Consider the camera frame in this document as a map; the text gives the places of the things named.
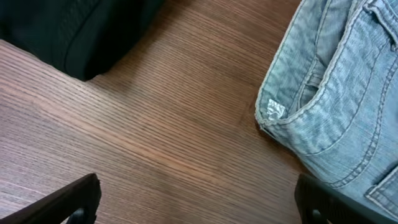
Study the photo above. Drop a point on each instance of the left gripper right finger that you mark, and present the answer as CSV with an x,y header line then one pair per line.
x,y
320,204

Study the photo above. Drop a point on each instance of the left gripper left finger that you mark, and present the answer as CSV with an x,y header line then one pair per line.
x,y
76,202

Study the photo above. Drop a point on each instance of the light blue denim shorts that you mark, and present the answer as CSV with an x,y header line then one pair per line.
x,y
330,96

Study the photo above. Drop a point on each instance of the folded black garment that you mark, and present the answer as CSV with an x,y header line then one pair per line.
x,y
82,38

